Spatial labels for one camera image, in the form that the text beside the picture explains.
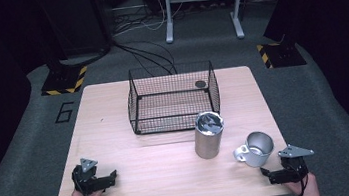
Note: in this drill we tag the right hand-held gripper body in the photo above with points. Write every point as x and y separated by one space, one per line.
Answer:
294 164

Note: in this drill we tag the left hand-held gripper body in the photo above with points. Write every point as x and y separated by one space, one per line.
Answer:
86 179

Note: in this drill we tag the tall steel tumbler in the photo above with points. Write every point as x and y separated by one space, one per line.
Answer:
208 141

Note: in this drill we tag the person's right hand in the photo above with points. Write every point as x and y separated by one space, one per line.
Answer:
308 189

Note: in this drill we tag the black yellow striped base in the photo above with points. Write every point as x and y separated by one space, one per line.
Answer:
59 82
283 55

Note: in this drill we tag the dark round disc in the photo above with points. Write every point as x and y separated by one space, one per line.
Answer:
200 84

